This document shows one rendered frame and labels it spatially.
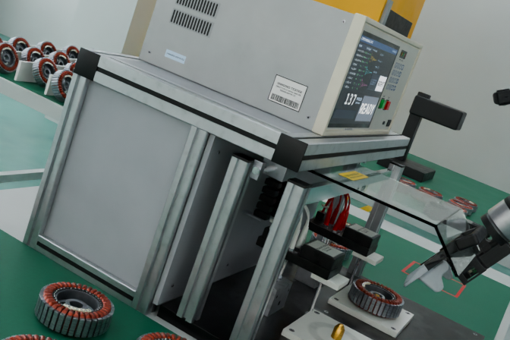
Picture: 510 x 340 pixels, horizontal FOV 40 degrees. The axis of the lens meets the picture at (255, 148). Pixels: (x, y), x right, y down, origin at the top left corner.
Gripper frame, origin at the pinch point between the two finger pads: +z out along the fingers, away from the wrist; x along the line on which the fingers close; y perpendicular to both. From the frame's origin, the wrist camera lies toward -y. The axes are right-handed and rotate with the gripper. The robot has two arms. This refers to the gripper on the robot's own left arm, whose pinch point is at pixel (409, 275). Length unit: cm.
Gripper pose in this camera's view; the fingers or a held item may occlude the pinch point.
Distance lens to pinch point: 147.8
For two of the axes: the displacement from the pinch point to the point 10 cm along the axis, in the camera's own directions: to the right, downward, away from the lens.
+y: 5.6, 7.9, -2.4
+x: 4.2, -0.3, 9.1
